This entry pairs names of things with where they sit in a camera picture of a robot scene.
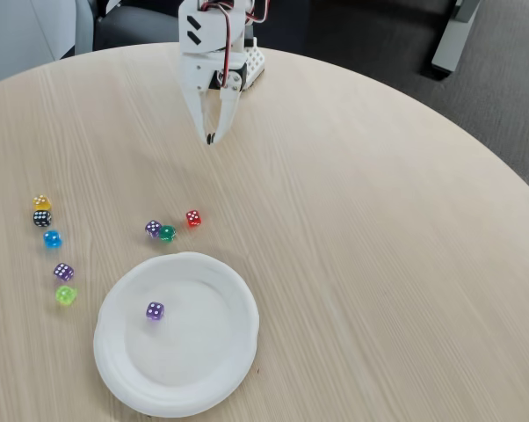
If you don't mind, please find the grey desk leg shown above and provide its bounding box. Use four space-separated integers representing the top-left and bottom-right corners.
431 0 481 76

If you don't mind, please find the dark grey chair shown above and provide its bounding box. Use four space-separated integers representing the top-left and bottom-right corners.
92 0 181 52

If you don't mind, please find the white paper plate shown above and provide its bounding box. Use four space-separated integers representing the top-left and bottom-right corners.
92 251 260 418

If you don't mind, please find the lime green translucent die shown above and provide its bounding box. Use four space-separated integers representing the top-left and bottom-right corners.
54 285 77 307

